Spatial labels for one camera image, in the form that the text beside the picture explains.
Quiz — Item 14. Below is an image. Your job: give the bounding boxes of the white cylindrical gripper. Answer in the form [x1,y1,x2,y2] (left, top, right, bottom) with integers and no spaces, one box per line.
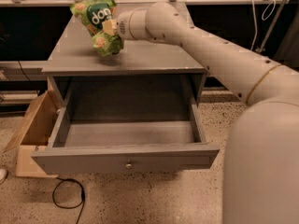
[102,9,150,40]

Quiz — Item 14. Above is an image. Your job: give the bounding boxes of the green rice chip bag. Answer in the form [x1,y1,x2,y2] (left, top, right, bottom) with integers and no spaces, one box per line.
[70,0,123,57]

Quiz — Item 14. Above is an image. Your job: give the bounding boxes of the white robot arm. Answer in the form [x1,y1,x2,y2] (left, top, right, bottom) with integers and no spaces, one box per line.
[103,3,299,224]

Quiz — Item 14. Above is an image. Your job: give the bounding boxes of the open grey drawer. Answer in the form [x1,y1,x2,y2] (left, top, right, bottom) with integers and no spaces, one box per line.
[30,96,221,175]

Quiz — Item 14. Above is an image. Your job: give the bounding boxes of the round metal drawer knob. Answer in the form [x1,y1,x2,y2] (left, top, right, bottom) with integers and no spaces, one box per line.
[125,160,133,170]

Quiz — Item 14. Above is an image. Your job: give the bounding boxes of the grey wooden cabinet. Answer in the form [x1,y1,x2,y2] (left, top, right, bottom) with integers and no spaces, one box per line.
[43,18,206,119]

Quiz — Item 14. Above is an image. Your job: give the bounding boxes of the brown cardboard box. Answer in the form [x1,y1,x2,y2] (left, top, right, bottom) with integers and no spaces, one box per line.
[3,90,62,179]

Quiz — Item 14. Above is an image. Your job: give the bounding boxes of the metal diagonal rod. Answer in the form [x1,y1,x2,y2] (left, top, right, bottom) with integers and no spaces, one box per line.
[256,0,291,53]

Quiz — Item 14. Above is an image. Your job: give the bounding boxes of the white shoe tip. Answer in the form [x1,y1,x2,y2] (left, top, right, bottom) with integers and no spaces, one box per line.
[0,168,7,184]

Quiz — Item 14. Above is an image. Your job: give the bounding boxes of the black floor cable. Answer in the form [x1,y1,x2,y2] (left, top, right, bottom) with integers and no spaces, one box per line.
[51,177,87,224]

